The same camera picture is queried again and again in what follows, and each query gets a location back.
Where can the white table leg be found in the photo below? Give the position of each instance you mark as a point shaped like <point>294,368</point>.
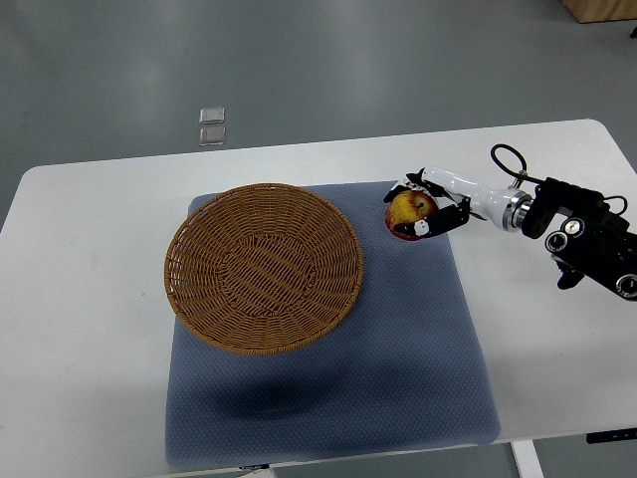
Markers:
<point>526,459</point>

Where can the wooden box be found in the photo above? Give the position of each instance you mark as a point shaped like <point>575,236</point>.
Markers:
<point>595,11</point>

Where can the brown wicker basket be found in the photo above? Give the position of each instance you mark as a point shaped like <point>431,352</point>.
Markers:
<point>263,269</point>

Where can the lower metal floor plate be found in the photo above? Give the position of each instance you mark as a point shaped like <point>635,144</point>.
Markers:
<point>212,135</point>

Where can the blue grey mat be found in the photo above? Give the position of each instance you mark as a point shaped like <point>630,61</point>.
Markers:
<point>404,371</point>

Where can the upper metal floor plate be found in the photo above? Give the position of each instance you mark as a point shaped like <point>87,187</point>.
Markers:
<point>212,115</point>

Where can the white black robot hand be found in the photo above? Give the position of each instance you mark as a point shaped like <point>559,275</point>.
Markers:
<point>459,199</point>

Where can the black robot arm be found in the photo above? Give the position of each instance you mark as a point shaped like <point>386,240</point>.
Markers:
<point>583,236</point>

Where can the red yellow apple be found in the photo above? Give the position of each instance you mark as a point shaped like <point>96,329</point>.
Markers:
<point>407,207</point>

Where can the metal floor plate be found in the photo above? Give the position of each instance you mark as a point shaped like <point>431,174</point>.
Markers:
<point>212,135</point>
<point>212,115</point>

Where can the black table control panel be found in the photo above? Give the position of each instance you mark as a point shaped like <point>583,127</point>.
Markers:
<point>611,436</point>

